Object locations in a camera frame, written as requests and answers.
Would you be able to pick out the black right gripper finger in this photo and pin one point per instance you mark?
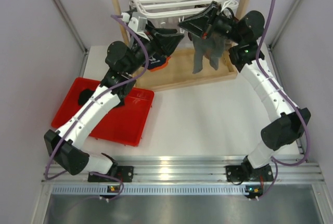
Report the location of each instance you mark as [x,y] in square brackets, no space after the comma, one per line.
[198,26]
[209,12]

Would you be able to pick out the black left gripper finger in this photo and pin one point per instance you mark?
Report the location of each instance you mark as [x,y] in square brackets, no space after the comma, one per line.
[162,31]
[167,43]

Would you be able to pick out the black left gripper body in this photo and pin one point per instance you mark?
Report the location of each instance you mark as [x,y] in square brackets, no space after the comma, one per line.
[152,46]

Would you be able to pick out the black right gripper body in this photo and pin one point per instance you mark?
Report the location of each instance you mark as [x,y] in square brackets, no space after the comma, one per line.
[223,27]

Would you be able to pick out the black sock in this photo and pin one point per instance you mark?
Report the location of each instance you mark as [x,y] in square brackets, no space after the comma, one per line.
[84,96]

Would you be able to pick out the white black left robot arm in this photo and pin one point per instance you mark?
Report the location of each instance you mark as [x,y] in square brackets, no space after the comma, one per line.
[64,144]

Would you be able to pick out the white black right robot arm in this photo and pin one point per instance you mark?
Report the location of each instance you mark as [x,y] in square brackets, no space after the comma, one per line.
[287,121]

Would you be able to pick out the grey sock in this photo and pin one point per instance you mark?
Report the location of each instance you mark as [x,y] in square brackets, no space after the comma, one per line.
[212,48]

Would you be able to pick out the red plastic tray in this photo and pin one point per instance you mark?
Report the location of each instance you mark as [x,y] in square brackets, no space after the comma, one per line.
[123,124]

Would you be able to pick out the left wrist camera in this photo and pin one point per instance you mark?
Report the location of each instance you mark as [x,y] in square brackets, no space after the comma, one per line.
[136,22]

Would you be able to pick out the wooden hanger stand frame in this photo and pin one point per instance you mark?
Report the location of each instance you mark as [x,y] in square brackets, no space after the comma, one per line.
[178,72]

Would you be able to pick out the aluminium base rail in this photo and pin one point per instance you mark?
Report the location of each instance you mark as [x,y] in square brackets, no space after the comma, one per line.
[182,175]

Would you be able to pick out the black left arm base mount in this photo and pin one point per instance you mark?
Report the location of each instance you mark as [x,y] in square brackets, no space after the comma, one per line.
[120,172]

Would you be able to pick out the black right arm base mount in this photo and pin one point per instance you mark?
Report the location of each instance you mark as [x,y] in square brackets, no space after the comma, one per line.
[249,174]

